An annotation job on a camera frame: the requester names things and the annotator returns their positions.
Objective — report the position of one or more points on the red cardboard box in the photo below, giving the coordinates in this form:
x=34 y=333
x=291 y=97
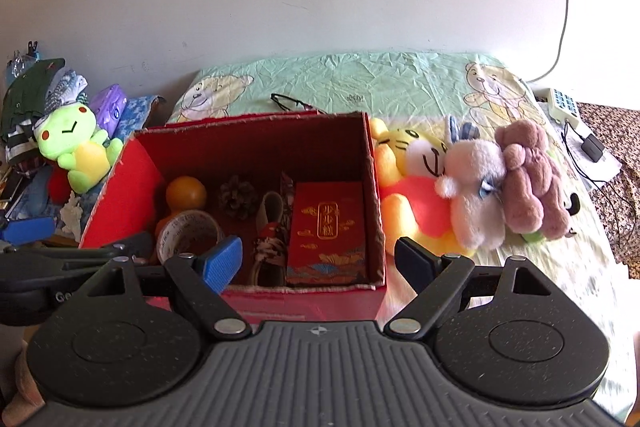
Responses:
x=308 y=147

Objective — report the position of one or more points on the blue checkered cloth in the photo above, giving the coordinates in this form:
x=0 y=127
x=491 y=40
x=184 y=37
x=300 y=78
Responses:
x=140 y=113

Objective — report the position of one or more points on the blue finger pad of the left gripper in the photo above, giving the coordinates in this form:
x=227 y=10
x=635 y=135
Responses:
x=25 y=231

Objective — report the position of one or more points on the white power strip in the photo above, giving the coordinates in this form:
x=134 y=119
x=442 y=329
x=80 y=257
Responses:
x=561 y=107

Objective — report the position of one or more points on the yellow tiger plush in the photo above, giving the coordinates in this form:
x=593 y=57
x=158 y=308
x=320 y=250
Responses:
x=408 y=162

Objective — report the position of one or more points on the purple pouch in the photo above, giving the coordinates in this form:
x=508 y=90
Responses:
x=108 y=106

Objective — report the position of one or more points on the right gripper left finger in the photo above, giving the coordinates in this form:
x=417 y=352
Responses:
x=196 y=284

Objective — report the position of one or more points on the white bunny plush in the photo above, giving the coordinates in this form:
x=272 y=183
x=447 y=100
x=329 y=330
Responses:
x=474 y=170

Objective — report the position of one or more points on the green bear print bedsheet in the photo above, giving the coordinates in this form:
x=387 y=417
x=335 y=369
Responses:
x=420 y=90

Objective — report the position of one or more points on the blue white striped cloth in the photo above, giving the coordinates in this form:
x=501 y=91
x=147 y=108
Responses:
x=65 y=88

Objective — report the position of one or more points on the orange gourd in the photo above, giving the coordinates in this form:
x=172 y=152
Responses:
x=183 y=193

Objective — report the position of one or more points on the green frog plush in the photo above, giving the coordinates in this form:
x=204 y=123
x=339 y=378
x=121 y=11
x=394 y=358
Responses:
x=71 y=137

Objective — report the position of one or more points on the black power adapter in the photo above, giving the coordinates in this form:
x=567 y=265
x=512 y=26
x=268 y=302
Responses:
x=592 y=147

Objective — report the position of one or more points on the red gift envelope box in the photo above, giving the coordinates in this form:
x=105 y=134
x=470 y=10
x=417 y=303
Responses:
x=328 y=235

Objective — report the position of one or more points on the dark green garment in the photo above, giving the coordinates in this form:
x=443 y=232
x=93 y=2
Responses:
x=24 y=101

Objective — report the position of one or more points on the mauve teddy bear plush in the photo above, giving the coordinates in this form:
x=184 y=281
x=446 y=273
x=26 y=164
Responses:
x=531 y=193

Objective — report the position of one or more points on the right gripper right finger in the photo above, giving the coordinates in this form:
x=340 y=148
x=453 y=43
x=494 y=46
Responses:
x=438 y=282

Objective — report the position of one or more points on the black eyeglasses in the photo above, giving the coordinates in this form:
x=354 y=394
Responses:
x=288 y=104

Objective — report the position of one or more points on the pine cone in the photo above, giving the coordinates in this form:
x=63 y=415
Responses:
x=237 y=198

